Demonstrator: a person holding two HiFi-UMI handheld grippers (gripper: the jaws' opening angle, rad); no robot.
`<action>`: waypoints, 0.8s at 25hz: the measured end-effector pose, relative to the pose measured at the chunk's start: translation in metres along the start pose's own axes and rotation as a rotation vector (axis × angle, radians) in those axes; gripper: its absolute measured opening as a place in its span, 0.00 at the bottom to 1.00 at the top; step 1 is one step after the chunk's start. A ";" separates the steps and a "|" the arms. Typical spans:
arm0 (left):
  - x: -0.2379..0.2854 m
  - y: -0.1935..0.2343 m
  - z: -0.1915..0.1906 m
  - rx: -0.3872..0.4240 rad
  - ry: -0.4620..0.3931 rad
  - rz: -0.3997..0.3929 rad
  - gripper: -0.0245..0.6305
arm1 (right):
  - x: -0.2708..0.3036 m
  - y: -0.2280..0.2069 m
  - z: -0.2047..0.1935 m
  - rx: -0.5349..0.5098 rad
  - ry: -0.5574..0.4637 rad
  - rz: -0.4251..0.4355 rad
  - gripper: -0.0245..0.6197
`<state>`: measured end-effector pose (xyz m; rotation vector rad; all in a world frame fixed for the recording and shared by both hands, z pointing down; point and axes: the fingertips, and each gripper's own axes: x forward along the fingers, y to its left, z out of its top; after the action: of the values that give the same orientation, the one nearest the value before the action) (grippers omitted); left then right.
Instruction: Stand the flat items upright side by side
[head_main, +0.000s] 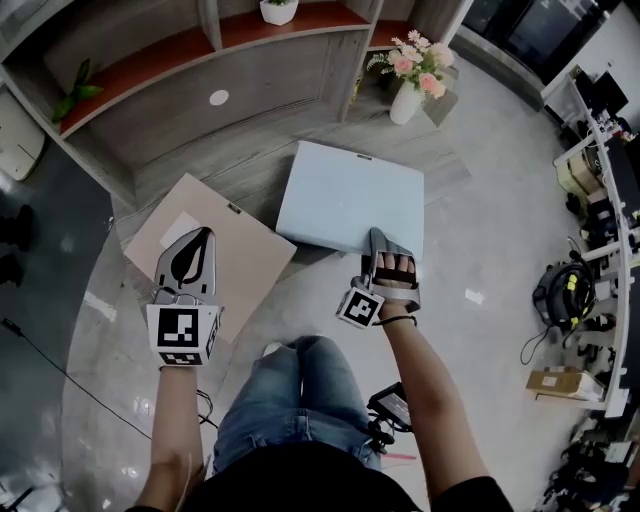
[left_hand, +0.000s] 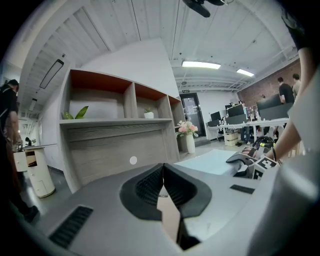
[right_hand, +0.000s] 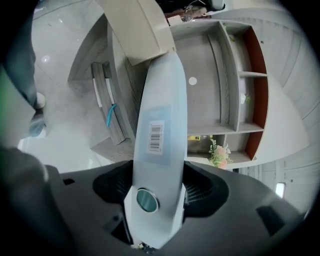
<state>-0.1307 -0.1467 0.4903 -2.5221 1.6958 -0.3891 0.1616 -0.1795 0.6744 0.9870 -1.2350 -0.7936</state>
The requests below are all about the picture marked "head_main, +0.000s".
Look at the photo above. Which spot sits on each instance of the light blue box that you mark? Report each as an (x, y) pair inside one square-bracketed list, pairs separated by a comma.
[(350, 200)]

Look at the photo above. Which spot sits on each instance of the person's left forearm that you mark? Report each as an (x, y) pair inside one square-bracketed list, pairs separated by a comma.
[(172, 425)]

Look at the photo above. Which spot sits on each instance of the black glass double door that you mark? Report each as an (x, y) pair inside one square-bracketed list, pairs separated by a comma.
[(535, 30)]

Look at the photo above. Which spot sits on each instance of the grey door mat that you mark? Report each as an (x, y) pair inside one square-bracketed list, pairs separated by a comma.
[(500, 70)]

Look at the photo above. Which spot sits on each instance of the person's right forearm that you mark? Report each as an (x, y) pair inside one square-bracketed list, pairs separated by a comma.
[(430, 390)]

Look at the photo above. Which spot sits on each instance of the white long office bench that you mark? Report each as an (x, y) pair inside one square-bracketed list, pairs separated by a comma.
[(614, 395)]

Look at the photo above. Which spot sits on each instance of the person's black shirt torso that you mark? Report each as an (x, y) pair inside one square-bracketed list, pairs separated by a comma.
[(310, 485)]

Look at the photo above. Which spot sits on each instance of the green leafy plant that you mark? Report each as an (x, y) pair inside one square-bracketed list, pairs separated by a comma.
[(75, 95)]

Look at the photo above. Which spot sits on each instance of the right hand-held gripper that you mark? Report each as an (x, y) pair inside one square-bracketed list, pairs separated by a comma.
[(360, 307)]

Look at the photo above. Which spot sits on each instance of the white ribbed vase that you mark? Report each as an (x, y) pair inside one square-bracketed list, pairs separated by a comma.
[(405, 105)]

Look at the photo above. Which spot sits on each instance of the black computer monitor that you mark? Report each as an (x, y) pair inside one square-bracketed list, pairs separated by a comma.
[(610, 92)]

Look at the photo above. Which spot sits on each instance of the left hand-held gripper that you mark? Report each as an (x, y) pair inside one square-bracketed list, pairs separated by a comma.
[(177, 327)]

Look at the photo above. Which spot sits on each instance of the small black monitor rig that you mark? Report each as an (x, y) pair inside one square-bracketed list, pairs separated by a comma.
[(392, 405)]

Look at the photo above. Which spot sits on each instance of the person's right hand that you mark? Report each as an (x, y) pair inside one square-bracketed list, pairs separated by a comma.
[(395, 262)]

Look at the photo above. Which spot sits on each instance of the beige cardboard box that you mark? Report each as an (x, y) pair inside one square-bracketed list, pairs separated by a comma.
[(235, 270)]

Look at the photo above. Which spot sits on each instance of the person's legs in blue jeans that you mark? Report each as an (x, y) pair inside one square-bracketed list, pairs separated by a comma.
[(290, 400)]

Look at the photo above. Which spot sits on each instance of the white rounded cabinet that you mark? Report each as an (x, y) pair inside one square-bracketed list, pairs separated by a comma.
[(20, 140)]

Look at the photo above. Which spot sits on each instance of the grey wooden desk with shelves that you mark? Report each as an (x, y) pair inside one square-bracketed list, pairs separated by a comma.
[(250, 135)]

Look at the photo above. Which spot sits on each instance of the person's left white shoe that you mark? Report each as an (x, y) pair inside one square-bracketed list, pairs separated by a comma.
[(272, 348)]

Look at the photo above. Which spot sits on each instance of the small plant in white pot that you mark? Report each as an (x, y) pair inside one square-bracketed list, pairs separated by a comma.
[(278, 12)]

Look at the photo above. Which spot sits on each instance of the pink and white flower bouquet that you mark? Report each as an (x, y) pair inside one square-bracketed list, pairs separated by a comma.
[(420, 60)]

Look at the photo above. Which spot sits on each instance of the white paper scrap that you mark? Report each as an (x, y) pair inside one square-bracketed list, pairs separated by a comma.
[(474, 296)]

